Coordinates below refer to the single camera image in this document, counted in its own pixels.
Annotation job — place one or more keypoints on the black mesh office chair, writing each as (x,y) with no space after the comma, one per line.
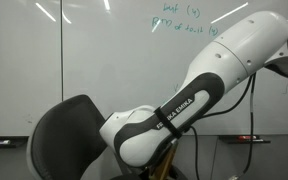
(67,140)

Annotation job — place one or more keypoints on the red whiteboard marker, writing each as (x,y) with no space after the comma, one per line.
(245,137)

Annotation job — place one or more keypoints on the black marker tray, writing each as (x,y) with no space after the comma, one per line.
(17,142)
(260,140)

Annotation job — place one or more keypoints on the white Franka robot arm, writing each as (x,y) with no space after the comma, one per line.
(230,63)

